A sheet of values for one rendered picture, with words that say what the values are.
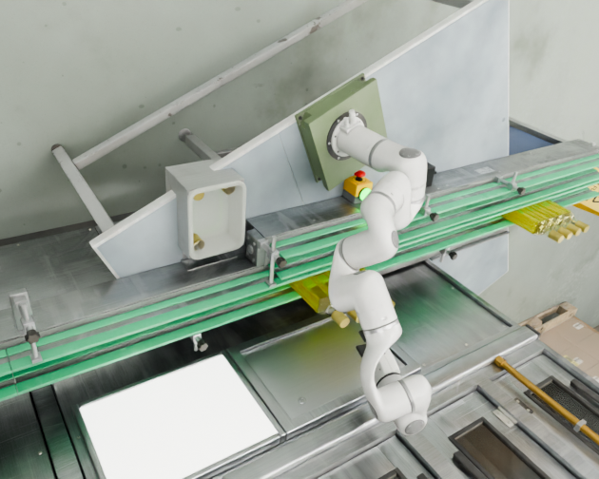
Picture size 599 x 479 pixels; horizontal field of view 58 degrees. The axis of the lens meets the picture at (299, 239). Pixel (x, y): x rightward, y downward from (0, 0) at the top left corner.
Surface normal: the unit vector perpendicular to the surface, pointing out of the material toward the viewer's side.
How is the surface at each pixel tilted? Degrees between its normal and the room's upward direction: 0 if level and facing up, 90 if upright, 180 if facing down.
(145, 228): 0
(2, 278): 90
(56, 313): 90
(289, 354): 90
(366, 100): 2
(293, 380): 90
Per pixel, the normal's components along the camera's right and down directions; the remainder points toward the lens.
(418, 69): 0.54, 0.48
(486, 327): 0.08, -0.84
